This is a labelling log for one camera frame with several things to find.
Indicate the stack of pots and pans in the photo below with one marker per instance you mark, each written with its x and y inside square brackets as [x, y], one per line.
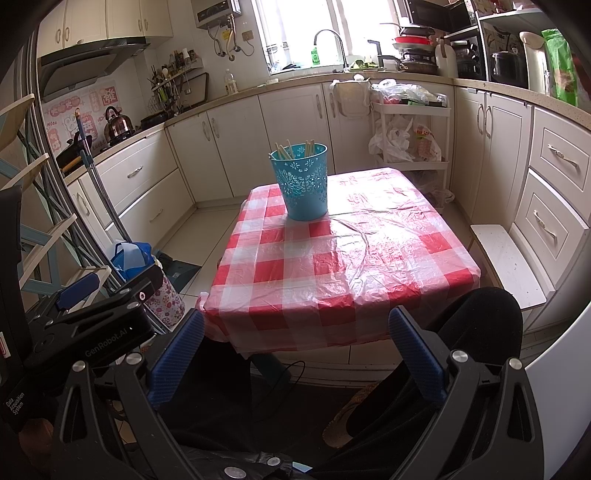
[414, 51]

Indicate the white rolling cart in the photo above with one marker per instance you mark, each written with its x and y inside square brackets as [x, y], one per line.
[432, 179]

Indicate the metal kettle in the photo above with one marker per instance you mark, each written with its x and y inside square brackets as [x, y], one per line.
[118, 126]

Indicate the teal perforated plastic bucket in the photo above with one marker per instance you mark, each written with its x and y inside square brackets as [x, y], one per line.
[303, 182]

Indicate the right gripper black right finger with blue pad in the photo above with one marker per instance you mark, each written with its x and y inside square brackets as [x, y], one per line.
[485, 424]

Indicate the red white checkered tablecloth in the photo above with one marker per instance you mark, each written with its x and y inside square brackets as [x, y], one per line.
[286, 285]

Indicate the floral pink bag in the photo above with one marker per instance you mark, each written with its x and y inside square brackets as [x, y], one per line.
[167, 305]

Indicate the white hanging trash bin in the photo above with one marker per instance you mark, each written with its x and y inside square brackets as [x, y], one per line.
[352, 96]

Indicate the mop handle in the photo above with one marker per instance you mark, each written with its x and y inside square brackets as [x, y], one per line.
[89, 164]

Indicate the green dish soap bottle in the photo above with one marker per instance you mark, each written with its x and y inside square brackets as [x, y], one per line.
[315, 59]

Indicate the chrome sink faucet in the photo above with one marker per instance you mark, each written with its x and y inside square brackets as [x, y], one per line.
[331, 49]

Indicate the blue plastic bag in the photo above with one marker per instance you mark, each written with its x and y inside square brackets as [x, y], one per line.
[131, 258]

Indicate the black wok on stove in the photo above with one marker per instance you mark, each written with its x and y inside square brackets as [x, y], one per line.
[70, 158]

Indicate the black microwave oven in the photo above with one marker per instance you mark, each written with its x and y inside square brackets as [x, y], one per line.
[450, 18]

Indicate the white stool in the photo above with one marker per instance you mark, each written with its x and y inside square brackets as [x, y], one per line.
[504, 266]

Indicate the wooden folding ladder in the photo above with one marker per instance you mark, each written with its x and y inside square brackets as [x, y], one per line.
[45, 260]

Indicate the green snack bag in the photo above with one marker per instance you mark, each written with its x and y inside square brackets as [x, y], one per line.
[562, 66]

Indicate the white plastic bags on cart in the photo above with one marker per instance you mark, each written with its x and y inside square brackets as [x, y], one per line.
[401, 112]

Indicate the wall utensil rack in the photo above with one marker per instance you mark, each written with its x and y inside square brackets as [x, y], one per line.
[170, 84]

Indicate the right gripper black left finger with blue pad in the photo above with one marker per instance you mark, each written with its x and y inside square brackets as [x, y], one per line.
[109, 421]

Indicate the white thermos jug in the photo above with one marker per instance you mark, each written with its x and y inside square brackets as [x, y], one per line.
[539, 78]

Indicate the wooden chopstick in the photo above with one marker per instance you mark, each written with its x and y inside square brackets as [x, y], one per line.
[290, 149]
[309, 148]
[282, 152]

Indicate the clear plastic bottle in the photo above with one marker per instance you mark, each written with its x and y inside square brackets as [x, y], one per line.
[231, 87]

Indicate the black range hood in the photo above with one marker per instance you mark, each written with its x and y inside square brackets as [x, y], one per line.
[82, 65]

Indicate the grey wall water heater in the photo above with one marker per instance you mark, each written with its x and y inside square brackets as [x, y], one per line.
[208, 13]

